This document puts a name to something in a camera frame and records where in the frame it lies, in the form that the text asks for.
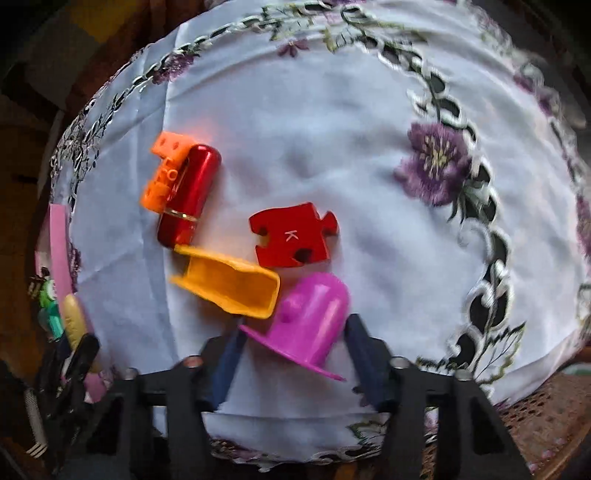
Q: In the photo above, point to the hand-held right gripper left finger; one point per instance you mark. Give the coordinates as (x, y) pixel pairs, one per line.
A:
(226, 364)

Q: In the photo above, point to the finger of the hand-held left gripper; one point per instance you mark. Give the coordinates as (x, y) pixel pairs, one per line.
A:
(83, 357)

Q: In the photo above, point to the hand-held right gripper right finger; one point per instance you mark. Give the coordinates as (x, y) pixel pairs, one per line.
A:
(364, 364)

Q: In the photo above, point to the magenta plastic cup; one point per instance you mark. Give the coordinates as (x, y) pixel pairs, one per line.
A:
(309, 314)

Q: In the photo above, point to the pink shallow cardboard box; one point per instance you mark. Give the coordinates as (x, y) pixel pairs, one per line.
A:
(60, 249)

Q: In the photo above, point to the orange building block piece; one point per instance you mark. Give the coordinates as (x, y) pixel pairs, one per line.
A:
(161, 184)

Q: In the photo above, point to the yellow oval toy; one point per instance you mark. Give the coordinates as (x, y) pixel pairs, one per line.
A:
(74, 321)

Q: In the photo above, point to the yellow toy scoop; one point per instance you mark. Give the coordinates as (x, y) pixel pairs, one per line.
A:
(221, 281)

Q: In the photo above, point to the red puzzle piece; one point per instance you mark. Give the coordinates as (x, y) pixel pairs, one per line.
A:
(277, 249)

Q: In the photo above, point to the red metallic tube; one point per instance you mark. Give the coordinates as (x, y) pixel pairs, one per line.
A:
(194, 184)

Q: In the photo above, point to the wicker table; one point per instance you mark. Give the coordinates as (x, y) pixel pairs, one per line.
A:
(545, 415)

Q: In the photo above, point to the white floral embroidered tablecloth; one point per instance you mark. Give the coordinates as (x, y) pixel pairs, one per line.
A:
(323, 115)

